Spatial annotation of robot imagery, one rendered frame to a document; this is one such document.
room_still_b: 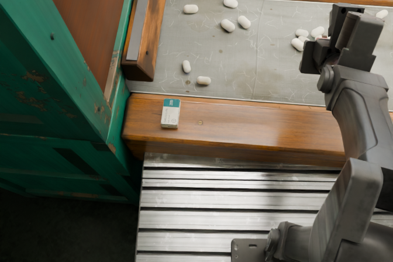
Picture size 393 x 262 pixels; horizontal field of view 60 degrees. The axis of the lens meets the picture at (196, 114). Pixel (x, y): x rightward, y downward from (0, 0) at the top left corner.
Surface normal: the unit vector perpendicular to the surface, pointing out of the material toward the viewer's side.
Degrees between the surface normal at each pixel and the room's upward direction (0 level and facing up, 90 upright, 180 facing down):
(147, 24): 67
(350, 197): 33
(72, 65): 90
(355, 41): 49
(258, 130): 0
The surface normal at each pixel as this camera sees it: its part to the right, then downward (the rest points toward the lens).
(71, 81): 1.00, 0.07
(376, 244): 0.06, -0.57
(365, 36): -0.21, 0.40
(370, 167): 0.14, -0.80
